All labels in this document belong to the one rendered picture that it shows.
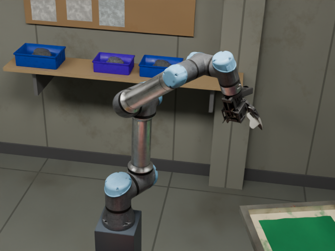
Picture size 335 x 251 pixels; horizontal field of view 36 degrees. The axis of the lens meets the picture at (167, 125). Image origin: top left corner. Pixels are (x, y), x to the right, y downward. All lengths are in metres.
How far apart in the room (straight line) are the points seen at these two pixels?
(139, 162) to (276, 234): 0.89
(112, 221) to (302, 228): 1.06
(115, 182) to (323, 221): 1.22
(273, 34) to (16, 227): 2.53
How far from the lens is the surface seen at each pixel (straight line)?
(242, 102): 1.94
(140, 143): 2.26
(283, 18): 4.20
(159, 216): 4.35
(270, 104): 4.48
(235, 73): 1.83
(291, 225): 2.90
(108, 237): 2.40
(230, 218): 4.39
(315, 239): 2.85
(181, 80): 1.77
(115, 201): 2.30
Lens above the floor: 2.76
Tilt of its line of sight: 29 degrees down
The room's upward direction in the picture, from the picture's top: 2 degrees clockwise
